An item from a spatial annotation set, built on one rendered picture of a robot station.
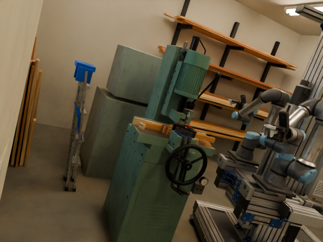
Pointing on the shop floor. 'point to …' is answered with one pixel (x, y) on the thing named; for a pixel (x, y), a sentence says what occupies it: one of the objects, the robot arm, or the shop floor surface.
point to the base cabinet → (143, 199)
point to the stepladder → (78, 120)
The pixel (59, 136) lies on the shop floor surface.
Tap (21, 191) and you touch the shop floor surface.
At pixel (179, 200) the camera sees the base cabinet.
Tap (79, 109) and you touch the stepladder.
